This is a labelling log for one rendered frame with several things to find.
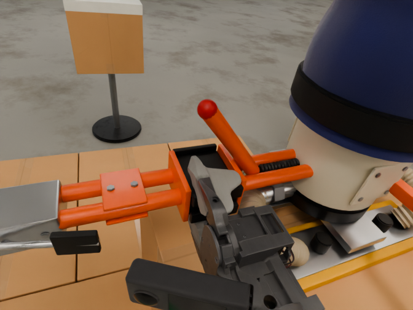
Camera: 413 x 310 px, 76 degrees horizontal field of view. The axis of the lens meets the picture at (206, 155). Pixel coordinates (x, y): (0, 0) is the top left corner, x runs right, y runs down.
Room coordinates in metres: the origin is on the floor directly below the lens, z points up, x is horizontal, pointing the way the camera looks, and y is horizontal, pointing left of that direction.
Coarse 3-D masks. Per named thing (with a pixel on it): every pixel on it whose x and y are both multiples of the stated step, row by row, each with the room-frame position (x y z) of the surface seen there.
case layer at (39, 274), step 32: (32, 160) 0.78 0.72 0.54; (64, 160) 0.81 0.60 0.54; (96, 160) 0.84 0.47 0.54; (128, 160) 0.88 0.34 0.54; (160, 160) 0.91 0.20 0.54; (96, 224) 0.53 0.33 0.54; (128, 224) 0.55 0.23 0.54; (0, 256) 0.37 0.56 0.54; (32, 256) 0.39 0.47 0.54; (64, 256) 0.40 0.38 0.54; (96, 256) 0.42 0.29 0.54; (128, 256) 0.43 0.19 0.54; (0, 288) 0.29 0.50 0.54; (32, 288) 0.30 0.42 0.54; (64, 288) 0.31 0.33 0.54; (96, 288) 0.32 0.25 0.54
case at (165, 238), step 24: (168, 216) 0.30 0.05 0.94; (288, 216) 0.34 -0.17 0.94; (144, 240) 0.34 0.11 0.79; (168, 240) 0.25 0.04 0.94; (192, 240) 0.26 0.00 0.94; (168, 264) 0.21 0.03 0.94; (192, 264) 0.22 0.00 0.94; (384, 264) 0.27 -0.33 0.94; (408, 264) 0.28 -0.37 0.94; (336, 288) 0.21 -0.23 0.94; (360, 288) 0.22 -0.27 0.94; (384, 288) 0.22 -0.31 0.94; (408, 288) 0.23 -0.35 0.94
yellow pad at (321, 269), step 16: (384, 208) 0.38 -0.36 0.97; (304, 224) 0.31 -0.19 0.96; (320, 224) 0.32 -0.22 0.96; (384, 224) 0.32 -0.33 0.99; (400, 224) 0.34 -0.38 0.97; (304, 240) 0.27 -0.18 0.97; (320, 240) 0.26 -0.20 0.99; (336, 240) 0.28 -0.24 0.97; (384, 240) 0.30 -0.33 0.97; (400, 240) 0.31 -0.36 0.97; (320, 256) 0.25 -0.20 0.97; (336, 256) 0.25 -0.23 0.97; (352, 256) 0.26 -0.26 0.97; (368, 256) 0.27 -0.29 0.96; (384, 256) 0.27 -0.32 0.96; (304, 272) 0.22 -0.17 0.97; (320, 272) 0.22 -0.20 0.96; (336, 272) 0.23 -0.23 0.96; (352, 272) 0.24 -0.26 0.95; (304, 288) 0.20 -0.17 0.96
